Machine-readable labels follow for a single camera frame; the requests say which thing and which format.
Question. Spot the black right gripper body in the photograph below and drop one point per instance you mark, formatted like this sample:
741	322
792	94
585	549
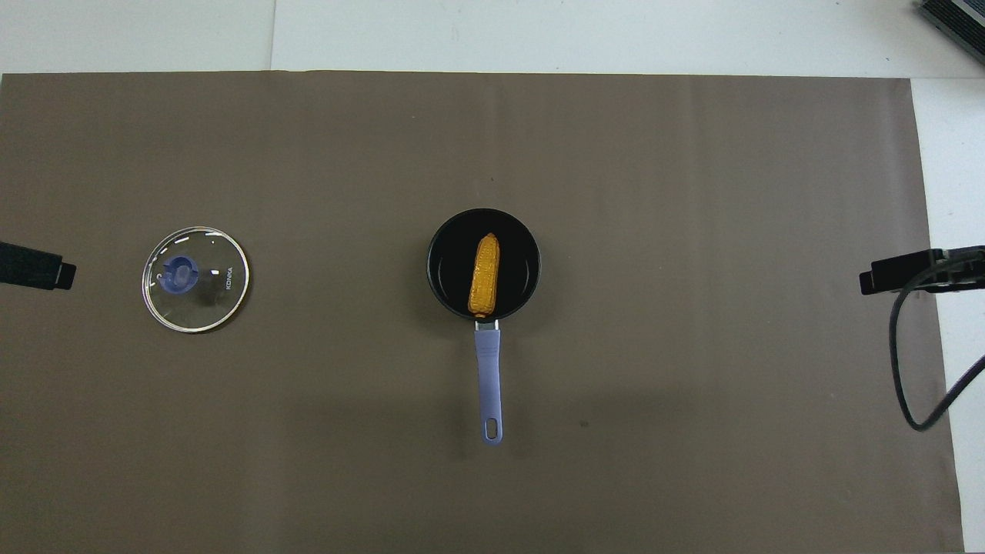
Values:
962	277

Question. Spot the glass lid with blue knob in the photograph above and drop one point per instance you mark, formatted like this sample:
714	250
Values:
215	304

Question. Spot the yellow toy corn cob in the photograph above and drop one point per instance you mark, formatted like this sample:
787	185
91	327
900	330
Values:
484	277

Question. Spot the grey ribbed device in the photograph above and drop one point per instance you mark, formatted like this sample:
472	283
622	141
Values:
958	19

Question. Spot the brown table mat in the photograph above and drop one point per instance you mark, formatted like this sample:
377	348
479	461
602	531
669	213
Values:
308	423

